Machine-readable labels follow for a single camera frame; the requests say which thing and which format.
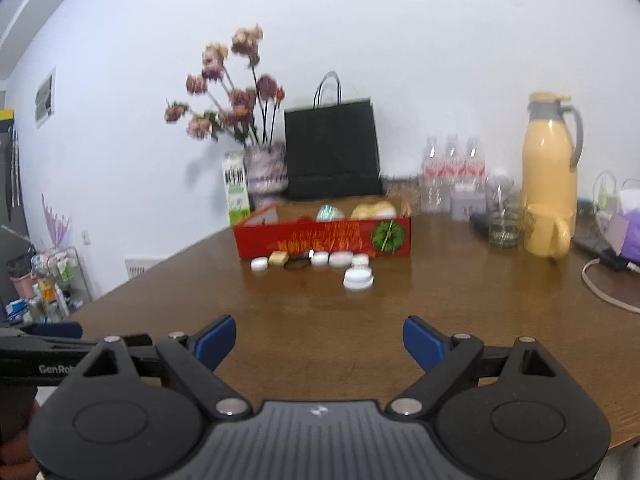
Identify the clear water bottle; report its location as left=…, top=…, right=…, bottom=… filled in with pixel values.
left=462, top=136, right=487, bottom=191
left=442, top=135, right=464, bottom=191
left=421, top=135, right=446, bottom=213

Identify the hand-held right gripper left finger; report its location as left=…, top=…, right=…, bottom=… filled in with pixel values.
left=75, top=315, right=251, bottom=420

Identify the yellow white plush toy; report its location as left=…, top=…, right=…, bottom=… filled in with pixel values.
left=351, top=201, right=398, bottom=220

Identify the purple marbled vase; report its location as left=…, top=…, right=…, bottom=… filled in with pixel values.
left=244, top=142, right=289, bottom=195

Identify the person's left forearm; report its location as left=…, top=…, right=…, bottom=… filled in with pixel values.
left=0, top=435, right=33, bottom=478

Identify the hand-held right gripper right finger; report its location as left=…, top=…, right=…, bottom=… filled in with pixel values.
left=389, top=315, right=571, bottom=418

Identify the black flat device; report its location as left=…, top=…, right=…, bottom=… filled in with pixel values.
left=572, top=232, right=632, bottom=272

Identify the green white milk carton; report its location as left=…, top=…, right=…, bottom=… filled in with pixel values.
left=221, top=152, right=251, bottom=226

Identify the red cardboard box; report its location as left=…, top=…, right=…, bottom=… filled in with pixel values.
left=232, top=195, right=413, bottom=261

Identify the wooden desktop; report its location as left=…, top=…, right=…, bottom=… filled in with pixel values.
left=65, top=210, right=640, bottom=453

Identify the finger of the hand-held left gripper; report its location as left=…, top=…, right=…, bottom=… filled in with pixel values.
left=0, top=322, right=83, bottom=342
left=45, top=332, right=153, bottom=361

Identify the white cable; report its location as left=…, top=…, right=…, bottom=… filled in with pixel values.
left=581, top=257, right=640, bottom=313

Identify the purple plastic bag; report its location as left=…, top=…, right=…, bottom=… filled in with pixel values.
left=607, top=210, right=640, bottom=258

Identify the purple wall decal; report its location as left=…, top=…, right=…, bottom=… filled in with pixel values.
left=41, top=192, right=76, bottom=252

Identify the dried pink rose bouquet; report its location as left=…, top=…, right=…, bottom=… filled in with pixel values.
left=164, top=24, right=286, bottom=148

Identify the wire rack with bottles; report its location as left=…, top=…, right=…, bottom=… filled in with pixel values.
left=30, top=247, right=93, bottom=323

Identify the patterned beige box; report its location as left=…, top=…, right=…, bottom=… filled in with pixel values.
left=382, top=175, right=423, bottom=198

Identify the yellow mug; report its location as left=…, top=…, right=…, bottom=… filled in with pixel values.
left=522, top=203, right=576, bottom=260

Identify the clear glass cup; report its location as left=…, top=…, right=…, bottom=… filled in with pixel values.
left=489, top=207, right=521, bottom=249

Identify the black paper bag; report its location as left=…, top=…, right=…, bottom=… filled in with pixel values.
left=284, top=71, right=385, bottom=201

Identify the yellow thermos jug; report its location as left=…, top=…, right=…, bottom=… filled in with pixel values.
left=520, top=91, right=585, bottom=211

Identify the pink bin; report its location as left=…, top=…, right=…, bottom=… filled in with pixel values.
left=7, top=255, right=38, bottom=301

